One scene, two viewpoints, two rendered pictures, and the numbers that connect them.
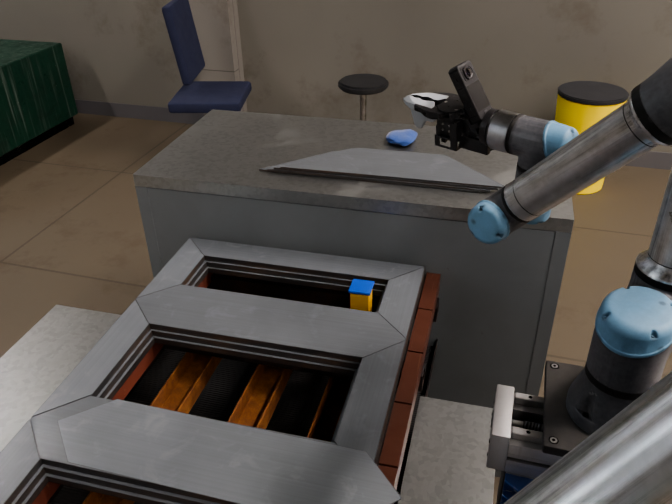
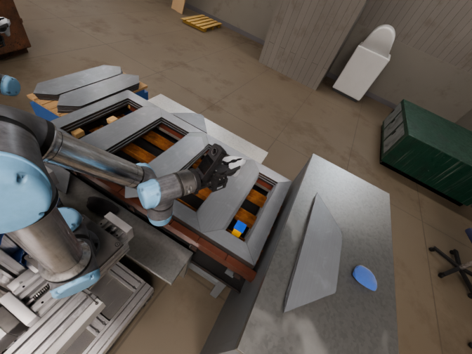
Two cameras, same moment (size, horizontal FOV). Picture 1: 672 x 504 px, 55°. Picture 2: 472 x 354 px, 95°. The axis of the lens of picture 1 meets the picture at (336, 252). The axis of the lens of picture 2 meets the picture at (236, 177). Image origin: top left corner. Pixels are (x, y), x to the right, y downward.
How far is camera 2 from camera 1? 144 cm
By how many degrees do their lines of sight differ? 65
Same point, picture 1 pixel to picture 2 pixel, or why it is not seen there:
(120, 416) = (197, 147)
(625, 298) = (67, 218)
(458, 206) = (269, 271)
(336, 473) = not seen: hidden behind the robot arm
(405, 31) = not seen: outside the picture
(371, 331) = (211, 221)
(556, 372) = (113, 242)
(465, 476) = (145, 251)
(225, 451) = (171, 164)
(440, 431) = (171, 251)
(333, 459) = not seen: hidden behind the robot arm
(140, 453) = (180, 148)
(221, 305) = (243, 180)
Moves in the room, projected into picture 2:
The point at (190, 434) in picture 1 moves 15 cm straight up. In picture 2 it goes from (182, 159) to (184, 142)
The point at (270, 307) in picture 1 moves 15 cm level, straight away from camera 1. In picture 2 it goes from (237, 193) to (259, 198)
